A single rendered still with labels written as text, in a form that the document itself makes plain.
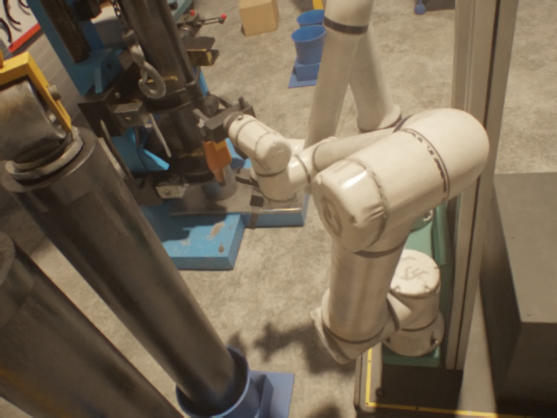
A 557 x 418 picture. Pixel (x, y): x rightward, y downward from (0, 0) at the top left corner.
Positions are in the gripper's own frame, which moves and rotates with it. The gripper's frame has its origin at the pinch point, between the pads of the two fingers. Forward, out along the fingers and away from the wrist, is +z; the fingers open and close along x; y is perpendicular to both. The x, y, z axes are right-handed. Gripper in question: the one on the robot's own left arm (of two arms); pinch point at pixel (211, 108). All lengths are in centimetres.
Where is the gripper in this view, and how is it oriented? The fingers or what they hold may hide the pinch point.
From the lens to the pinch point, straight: 131.2
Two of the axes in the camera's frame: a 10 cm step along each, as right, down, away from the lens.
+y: -2.2, -6.9, -6.9
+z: -5.5, -4.9, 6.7
